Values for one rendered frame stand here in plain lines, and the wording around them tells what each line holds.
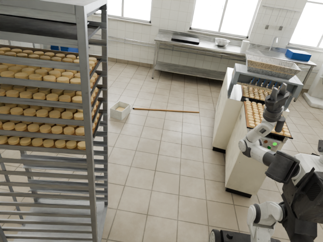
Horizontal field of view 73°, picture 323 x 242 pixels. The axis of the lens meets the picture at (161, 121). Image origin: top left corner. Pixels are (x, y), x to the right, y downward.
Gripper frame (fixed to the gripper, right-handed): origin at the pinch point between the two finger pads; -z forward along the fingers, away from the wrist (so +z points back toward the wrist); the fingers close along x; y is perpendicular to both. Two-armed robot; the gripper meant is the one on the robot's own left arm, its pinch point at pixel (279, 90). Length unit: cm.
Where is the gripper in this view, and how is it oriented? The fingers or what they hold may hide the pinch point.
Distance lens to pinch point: 118.3
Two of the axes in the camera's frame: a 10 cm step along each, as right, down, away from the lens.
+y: 4.2, 6.3, -6.5
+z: 1.7, 6.5, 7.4
